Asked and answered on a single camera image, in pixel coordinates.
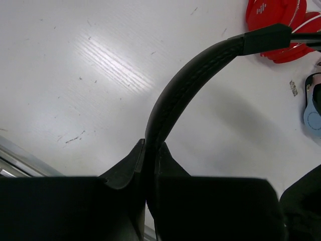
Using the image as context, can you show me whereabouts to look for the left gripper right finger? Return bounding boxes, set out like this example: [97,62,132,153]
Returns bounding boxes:
[150,145,286,240]

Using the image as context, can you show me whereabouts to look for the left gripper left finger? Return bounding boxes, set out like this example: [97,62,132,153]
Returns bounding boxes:
[0,139,146,241]

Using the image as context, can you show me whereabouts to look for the black headset with microphone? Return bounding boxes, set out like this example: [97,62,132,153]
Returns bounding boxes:
[144,23,321,241]

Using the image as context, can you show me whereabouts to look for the pink blue cat headphones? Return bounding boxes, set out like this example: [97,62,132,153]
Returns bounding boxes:
[303,59,320,139]

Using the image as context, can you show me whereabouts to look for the red headphones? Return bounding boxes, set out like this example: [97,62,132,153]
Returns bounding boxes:
[245,0,320,64]

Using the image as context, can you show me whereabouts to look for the front aluminium rail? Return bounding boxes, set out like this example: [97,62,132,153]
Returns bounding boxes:
[0,135,157,241]

